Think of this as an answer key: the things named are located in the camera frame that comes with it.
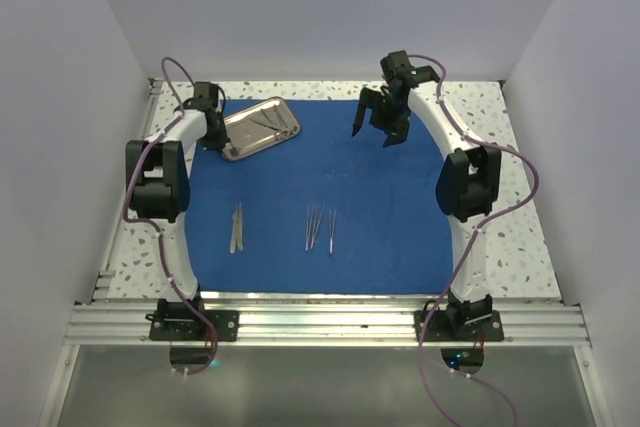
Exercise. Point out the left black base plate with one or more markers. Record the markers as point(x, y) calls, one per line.
point(225, 322)

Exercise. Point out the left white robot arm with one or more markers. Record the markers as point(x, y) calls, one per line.
point(158, 189)

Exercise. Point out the steel surgical scissors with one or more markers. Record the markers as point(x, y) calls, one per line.
point(280, 130)

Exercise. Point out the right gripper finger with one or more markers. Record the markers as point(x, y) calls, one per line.
point(369, 99)
point(392, 139)

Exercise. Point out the steel tweezers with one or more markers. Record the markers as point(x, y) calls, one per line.
point(318, 215)
point(332, 217)
point(309, 226)

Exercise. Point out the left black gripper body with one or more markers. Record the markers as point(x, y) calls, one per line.
point(218, 138)

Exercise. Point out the aluminium front rail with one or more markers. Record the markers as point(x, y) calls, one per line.
point(329, 322)

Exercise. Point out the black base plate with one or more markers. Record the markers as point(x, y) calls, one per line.
point(225, 322)
point(459, 326)

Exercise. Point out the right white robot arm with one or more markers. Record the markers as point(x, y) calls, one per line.
point(468, 183)

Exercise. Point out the steel instrument tray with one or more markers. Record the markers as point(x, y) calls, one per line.
point(247, 138)

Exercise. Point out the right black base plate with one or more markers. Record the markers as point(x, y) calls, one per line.
point(459, 326)

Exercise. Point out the steel scalpel handle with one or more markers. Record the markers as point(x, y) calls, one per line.
point(233, 242)
point(239, 227)

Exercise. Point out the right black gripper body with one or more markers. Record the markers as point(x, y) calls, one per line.
point(387, 110)

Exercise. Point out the blue surgical cloth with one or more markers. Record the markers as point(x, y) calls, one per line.
point(390, 238)

